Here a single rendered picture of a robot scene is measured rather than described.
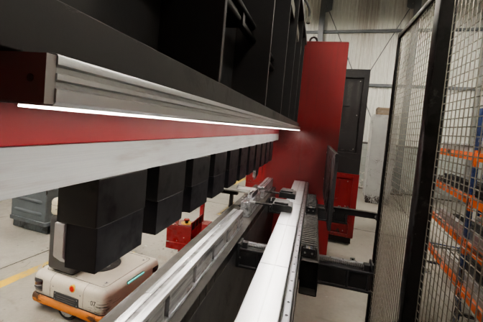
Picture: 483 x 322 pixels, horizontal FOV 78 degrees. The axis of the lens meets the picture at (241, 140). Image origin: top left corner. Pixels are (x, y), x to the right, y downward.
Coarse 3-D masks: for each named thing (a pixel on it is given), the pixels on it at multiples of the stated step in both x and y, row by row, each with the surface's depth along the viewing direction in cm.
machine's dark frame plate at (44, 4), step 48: (0, 0) 15; (48, 0) 18; (96, 0) 38; (144, 0) 48; (192, 0) 51; (240, 0) 76; (288, 0) 137; (0, 48) 16; (48, 48) 18; (96, 48) 22; (144, 48) 28; (192, 48) 51; (240, 48) 98; (288, 48) 179; (240, 96) 63; (288, 96) 179
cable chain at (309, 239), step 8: (312, 216) 146; (304, 224) 132; (312, 224) 134; (304, 232) 123; (312, 232) 123; (304, 240) 114; (312, 240) 114; (304, 248) 108; (312, 248) 110; (304, 256) 108; (312, 256) 107
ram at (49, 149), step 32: (0, 128) 33; (32, 128) 37; (64, 128) 42; (96, 128) 48; (128, 128) 56; (160, 128) 68; (192, 128) 85; (224, 128) 116; (256, 128) 177; (0, 160) 34; (32, 160) 38; (64, 160) 42; (96, 160) 49; (128, 160) 57; (160, 160) 69; (0, 192) 34; (32, 192) 38
